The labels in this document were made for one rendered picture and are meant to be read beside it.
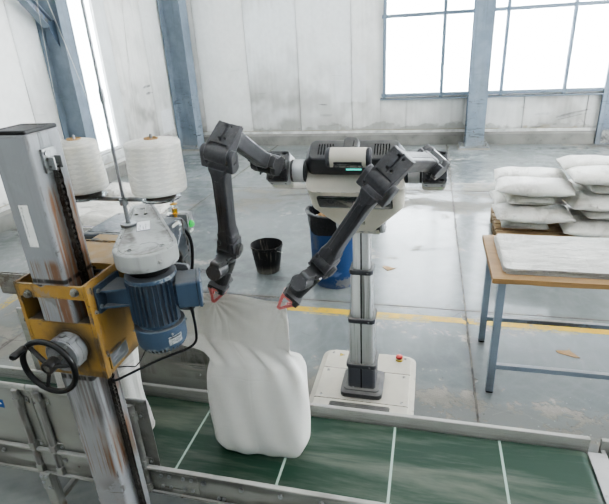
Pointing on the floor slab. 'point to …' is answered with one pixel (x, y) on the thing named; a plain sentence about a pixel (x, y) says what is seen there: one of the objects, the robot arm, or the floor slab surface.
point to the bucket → (267, 255)
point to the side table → (547, 319)
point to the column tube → (102, 428)
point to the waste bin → (325, 227)
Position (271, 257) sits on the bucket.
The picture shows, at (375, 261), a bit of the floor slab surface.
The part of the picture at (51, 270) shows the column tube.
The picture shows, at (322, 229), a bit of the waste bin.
